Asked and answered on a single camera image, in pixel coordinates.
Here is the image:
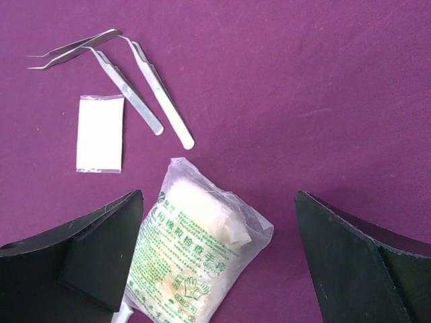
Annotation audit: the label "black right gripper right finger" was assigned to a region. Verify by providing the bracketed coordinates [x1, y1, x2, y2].
[295, 191, 430, 322]

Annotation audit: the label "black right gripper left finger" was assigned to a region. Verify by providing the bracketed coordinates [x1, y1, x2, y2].
[1, 190, 143, 322]

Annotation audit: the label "green-print glove bag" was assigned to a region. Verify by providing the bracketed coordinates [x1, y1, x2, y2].
[125, 157, 274, 322]

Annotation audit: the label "small white packet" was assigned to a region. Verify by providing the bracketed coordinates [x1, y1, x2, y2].
[76, 95, 125, 174]

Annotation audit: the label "curved steel tweezers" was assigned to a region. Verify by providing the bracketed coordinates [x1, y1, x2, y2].
[121, 36, 195, 150]
[84, 46, 164, 135]

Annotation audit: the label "purple cloth mat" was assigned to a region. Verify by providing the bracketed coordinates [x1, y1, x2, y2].
[1, 1, 430, 322]

